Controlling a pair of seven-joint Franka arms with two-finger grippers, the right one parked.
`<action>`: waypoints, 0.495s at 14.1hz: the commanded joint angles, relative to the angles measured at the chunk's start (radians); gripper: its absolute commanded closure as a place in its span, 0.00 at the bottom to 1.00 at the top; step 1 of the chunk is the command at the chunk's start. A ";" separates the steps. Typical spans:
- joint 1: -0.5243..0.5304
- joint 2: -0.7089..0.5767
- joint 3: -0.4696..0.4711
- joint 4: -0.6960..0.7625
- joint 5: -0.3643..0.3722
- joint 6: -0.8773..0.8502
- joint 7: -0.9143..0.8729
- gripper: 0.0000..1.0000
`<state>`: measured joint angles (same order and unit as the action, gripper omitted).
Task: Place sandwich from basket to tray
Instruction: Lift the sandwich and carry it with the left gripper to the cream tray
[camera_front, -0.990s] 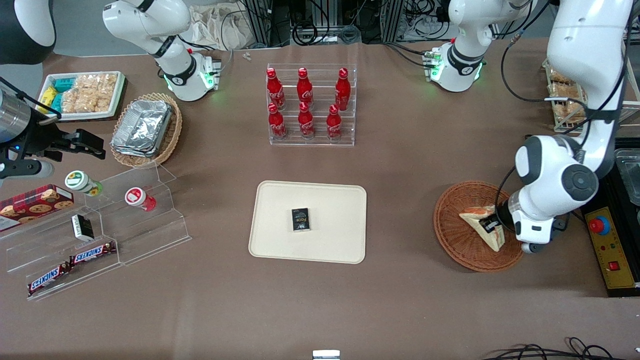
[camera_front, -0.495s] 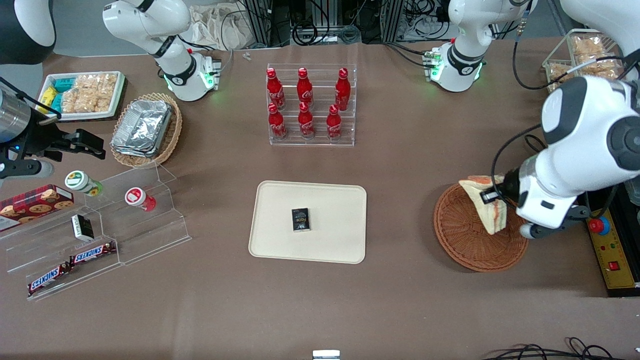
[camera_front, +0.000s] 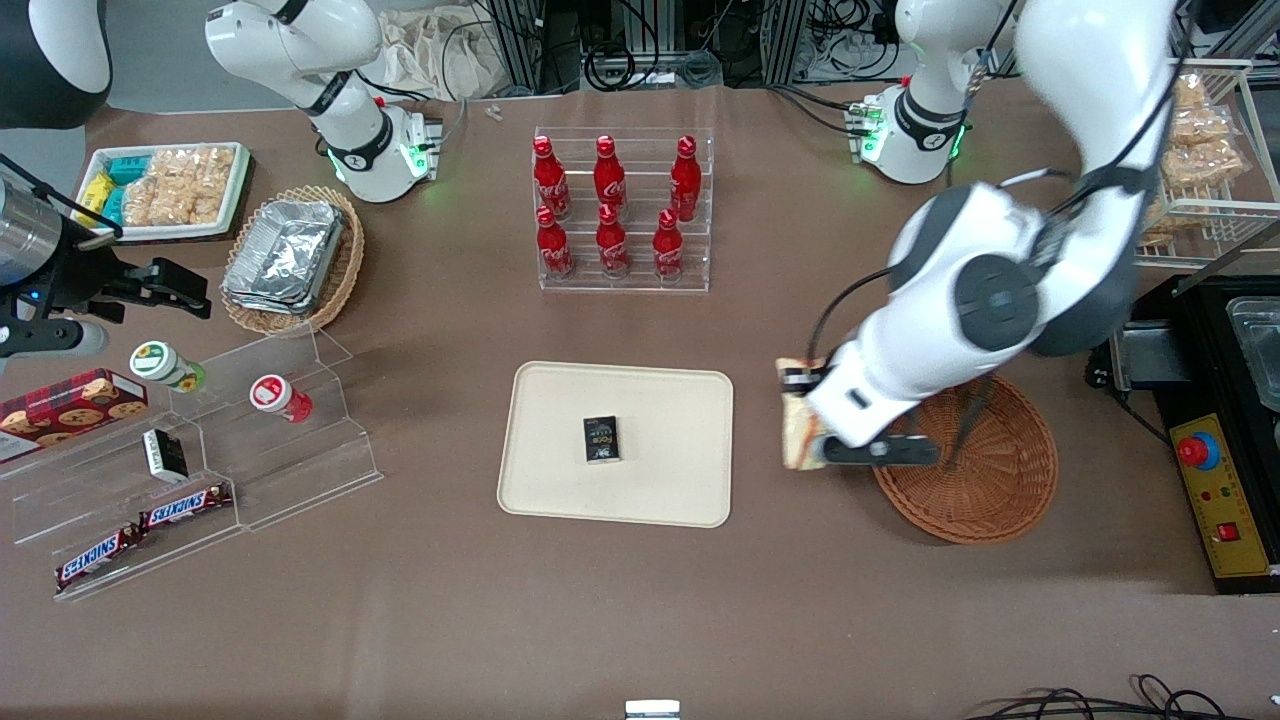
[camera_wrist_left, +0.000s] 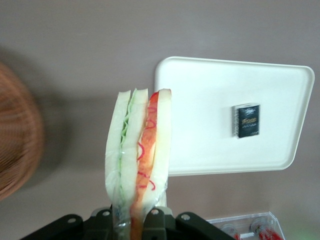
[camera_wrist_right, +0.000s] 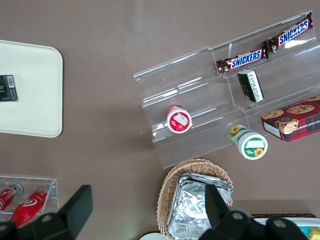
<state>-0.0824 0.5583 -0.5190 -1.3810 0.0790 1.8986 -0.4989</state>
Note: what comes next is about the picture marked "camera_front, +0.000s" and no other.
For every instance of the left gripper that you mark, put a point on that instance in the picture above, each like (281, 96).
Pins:
(812, 380)

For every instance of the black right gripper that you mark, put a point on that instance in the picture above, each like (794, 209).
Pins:
(72, 276)

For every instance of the triangular sandwich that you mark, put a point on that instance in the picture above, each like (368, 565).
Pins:
(800, 442)

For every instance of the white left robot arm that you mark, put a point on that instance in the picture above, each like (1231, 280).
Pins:
(1000, 300)

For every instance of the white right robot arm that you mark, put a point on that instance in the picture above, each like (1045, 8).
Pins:
(300, 40)

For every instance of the white rectangular snack tray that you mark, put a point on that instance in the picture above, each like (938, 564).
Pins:
(160, 232)

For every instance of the beige plastic tray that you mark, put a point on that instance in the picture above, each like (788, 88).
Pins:
(660, 490)

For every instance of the light oval wicker basket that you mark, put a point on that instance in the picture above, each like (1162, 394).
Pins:
(345, 270)

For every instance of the brown round wicker basket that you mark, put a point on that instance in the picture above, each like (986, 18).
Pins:
(990, 495)

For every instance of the green capped drink bottle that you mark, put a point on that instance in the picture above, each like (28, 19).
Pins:
(160, 363)

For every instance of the clear rice cracker pack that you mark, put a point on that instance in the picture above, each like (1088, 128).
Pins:
(215, 180)
(142, 203)
(175, 185)

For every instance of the teal snack pack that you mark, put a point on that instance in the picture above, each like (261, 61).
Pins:
(113, 205)
(128, 168)

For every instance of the yellow snack pack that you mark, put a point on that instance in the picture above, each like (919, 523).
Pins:
(94, 193)

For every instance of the stacked aluminium foil containers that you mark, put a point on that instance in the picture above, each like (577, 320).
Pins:
(285, 255)

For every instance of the red cookie box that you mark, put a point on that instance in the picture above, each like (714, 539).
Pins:
(70, 412)

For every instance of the red capped drink bottle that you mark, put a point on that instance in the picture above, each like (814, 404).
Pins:
(275, 395)

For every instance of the black and white small box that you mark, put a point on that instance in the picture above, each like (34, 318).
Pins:
(165, 455)

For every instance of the red cola bottle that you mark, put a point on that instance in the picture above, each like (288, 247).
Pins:
(550, 185)
(611, 245)
(668, 250)
(609, 180)
(553, 250)
(686, 185)

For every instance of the clear acrylic bottle rack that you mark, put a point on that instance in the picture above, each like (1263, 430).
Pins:
(640, 280)

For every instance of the snickers chocolate bar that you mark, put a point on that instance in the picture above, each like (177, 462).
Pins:
(185, 506)
(98, 557)

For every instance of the clear acrylic step display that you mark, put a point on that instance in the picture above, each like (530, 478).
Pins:
(300, 470)

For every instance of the small white box edge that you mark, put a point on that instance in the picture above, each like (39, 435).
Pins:
(652, 710)

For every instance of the white cloth bag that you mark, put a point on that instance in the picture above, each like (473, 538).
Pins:
(430, 55)

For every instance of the black appliance base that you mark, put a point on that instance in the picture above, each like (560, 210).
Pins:
(1200, 300)

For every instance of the yellow emergency stop box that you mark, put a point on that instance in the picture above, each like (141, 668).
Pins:
(1225, 530)

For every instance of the clear plastic container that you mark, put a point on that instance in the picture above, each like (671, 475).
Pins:
(1258, 350)

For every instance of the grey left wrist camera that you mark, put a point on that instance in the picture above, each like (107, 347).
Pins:
(880, 452)

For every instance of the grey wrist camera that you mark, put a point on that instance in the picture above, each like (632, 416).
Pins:
(880, 452)
(50, 340)

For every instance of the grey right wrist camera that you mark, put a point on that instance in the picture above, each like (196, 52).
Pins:
(50, 340)

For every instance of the aluminium frame post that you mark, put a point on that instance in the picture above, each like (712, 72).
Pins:
(525, 45)
(785, 40)

